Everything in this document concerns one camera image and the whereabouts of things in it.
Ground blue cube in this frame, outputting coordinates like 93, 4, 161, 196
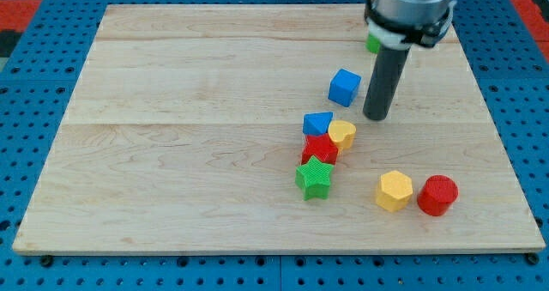
328, 69, 362, 107

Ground blue triangle block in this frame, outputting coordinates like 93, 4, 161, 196
302, 112, 334, 136

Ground red star block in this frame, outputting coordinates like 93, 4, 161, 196
301, 133, 339, 165

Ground green star block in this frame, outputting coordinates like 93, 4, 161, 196
295, 155, 334, 201

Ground yellow heart block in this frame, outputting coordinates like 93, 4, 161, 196
328, 120, 357, 151

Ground wooden board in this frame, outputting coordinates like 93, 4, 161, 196
13, 4, 546, 256

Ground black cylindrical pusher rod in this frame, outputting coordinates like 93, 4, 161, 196
363, 45, 409, 121

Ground yellow hexagon block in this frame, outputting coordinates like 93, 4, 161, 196
375, 170, 413, 212

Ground red cylinder block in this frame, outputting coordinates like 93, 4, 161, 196
417, 174, 459, 216

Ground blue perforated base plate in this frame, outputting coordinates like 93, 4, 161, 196
1, 0, 548, 290

